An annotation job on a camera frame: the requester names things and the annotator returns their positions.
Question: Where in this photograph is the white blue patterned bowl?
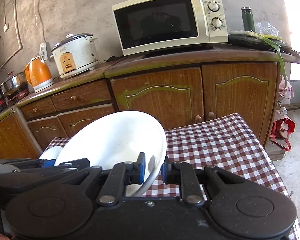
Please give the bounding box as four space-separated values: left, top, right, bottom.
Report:
39 146 63 160

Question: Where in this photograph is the white plate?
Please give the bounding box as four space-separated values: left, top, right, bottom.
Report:
55 111 167 197

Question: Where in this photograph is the wooden cabinet left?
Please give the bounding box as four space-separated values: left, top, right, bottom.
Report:
0 106 42 159

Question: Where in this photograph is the red white checkered tablecloth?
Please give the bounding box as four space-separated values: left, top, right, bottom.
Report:
39 112 300 240

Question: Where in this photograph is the red induction cooker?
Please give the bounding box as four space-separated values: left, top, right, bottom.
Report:
7 88 30 105

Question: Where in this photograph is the wooden drawer cabinet middle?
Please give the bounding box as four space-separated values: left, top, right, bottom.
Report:
18 62 117 148

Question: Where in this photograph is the steel wok pot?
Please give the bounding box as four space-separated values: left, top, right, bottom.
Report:
0 71 28 97

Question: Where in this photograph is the red plastic bag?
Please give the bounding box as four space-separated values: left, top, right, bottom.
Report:
269 116 296 152

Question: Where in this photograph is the orange electric kettle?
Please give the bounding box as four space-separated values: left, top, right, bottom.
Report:
25 55 53 93

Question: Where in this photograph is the white rice cooker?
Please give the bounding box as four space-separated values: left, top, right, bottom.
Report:
51 33 99 79

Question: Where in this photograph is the wooden kitchen cabinet right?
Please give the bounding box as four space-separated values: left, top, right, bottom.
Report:
104 48 298 148

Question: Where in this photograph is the green onion stalk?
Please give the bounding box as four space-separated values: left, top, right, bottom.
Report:
228 30 287 87

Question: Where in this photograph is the dark green thermos bottle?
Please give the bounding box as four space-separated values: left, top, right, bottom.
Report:
241 7 255 32

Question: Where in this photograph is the cream microwave oven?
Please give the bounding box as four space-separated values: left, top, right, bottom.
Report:
112 0 228 56

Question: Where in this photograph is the white wall power socket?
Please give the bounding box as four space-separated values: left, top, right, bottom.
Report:
38 42 49 61

